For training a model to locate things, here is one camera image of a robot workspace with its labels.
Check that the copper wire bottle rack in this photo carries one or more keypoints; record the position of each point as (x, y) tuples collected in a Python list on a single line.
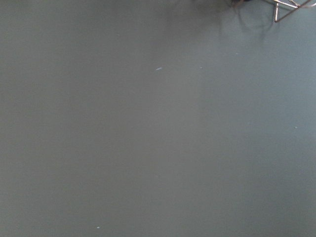
[(284, 8)]

